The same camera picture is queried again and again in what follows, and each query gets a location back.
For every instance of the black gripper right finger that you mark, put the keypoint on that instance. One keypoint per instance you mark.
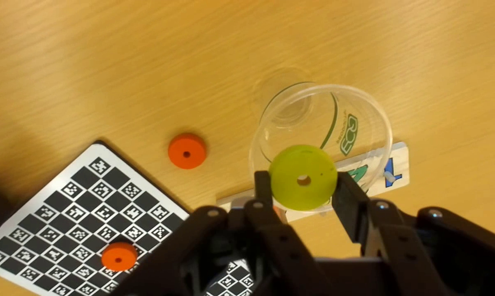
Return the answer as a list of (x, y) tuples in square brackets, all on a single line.
[(411, 247)]

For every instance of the clear plastic cup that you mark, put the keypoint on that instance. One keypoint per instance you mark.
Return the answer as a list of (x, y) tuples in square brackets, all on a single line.
[(312, 117)]

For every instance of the yellow disc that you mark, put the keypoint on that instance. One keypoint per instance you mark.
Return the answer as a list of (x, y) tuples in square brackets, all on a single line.
[(289, 170)]

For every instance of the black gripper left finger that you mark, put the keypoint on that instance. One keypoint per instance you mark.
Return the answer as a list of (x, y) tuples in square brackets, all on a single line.
[(230, 247)]

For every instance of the orange disc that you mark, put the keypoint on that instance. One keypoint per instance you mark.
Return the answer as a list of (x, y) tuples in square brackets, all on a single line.
[(110, 253), (177, 148)]

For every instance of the black white checkerboard marker board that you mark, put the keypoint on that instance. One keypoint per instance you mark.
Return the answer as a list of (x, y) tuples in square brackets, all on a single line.
[(65, 219)]

